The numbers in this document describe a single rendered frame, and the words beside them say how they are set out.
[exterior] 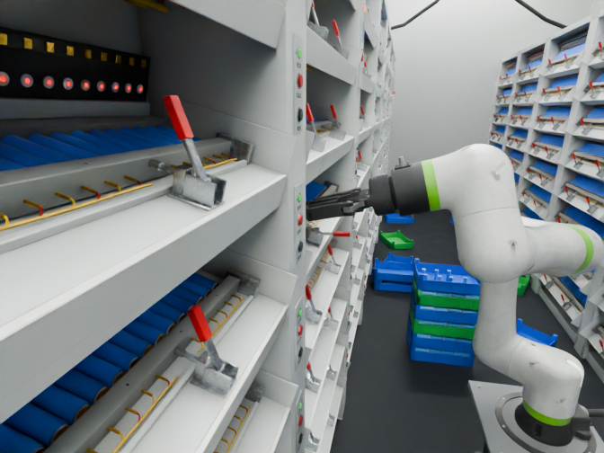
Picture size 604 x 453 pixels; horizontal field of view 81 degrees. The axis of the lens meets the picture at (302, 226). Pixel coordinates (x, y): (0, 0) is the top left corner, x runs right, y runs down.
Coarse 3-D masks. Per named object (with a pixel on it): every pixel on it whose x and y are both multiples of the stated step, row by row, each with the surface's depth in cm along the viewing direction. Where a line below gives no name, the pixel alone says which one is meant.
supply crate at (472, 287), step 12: (420, 264) 186; (432, 264) 184; (444, 264) 183; (420, 276) 167; (432, 276) 182; (444, 276) 182; (456, 276) 182; (468, 276) 182; (420, 288) 169; (432, 288) 168; (444, 288) 167; (456, 288) 166; (468, 288) 164
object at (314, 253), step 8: (320, 176) 118; (328, 176) 117; (336, 176) 116; (328, 184) 116; (336, 184) 116; (344, 184) 116; (352, 184) 116; (320, 224) 87; (328, 224) 88; (336, 224) 91; (328, 240) 83; (312, 248) 73; (320, 248) 74; (312, 256) 70; (320, 256) 77; (312, 264) 67; (312, 272) 72
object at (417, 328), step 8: (416, 320) 174; (416, 328) 176; (424, 328) 175; (432, 328) 174; (440, 328) 173; (448, 328) 173; (456, 328) 172; (464, 328) 171; (448, 336) 174; (456, 336) 173; (464, 336) 172; (472, 336) 172
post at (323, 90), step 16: (320, 0) 102; (336, 0) 101; (320, 16) 103; (336, 16) 102; (352, 16) 101; (352, 32) 103; (320, 80) 109; (336, 80) 108; (320, 96) 110; (336, 96) 109; (352, 96) 108; (336, 112) 110; (352, 112) 109; (352, 144) 112; (352, 160) 114; (352, 176) 115
